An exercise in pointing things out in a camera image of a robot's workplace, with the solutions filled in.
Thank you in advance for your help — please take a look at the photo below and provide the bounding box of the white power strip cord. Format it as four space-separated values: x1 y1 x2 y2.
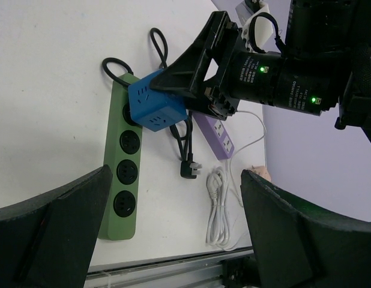
205 166 231 245

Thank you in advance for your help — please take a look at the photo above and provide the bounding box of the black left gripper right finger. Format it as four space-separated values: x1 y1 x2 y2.
241 170 371 287

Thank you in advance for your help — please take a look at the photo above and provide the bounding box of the pink cube socket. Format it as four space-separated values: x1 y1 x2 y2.
251 166 272 182

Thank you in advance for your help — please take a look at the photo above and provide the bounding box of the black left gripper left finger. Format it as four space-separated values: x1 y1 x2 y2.
0 165 112 287

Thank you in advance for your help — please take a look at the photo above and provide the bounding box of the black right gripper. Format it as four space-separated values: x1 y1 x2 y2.
150 11 288 120

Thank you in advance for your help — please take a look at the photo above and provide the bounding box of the white USB cable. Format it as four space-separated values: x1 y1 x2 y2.
221 110 268 252

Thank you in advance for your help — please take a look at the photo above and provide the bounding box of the black power cord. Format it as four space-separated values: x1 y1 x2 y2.
101 27 203 181

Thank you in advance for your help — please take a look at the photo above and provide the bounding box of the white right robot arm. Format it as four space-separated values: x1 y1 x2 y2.
149 1 371 143

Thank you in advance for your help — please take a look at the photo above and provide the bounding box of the purple power strip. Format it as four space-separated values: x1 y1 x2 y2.
193 113 235 161

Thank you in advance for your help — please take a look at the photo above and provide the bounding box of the green power strip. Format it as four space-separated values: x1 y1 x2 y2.
98 81 142 241

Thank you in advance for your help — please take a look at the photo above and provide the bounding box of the blue cube socket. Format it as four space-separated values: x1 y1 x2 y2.
128 69 187 132

